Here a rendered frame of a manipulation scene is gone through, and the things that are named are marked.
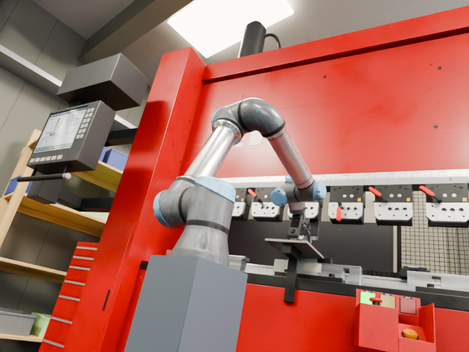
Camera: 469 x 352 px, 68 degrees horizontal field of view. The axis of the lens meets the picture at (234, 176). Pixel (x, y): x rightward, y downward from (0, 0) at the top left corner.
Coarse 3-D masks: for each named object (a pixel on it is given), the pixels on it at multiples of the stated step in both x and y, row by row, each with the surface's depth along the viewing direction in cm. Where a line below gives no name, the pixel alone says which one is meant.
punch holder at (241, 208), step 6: (240, 192) 189; (246, 192) 188; (240, 198) 187; (246, 198) 188; (234, 204) 187; (240, 204) 185; (246, 204) 188; (234, 210) 185; (240, 210) 184; (246, 210) 188; (234, 216) 184; (240, 216) 184; (246, 216) 188
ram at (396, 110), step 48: (432, 48) 174; (240, 96) 221; (288, 96) 203; (336, 96) 187; (384, 96) 174; (432, 96) 163; (192, 144) 223; (336, 144) 175; (384, 144) 163; (432, 144) 153
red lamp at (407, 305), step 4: (404, 300) 114; (408, 300) 114; (412, 300) 114; (404, 304) 114; (408, 304) 114; (412, 304) 114; (404, 308) 114; (408, 308) 113; (412, 308) 113; (404, 312) 113; (408, 312) 113; (412, 312) 113
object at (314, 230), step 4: (312, 220) 167; (316, 220) 166; (308, 224) 167; (312, 224) 166; (316, 224) 165; (312, 228) 165; (316, 228) 164; (312, 232) 164; (316, 232) 163; (300, 236) 167; (312, 236) 164; (316, 236) 163
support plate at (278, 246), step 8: (272, 240) 142; (280, 240) 140; (288, 240) 139; (296, 240) 137; (280, 248) 151; (304, 248) 143; (312, 248) 141; (304, 256) 158; (312, 256) 155; (320, 256) 152
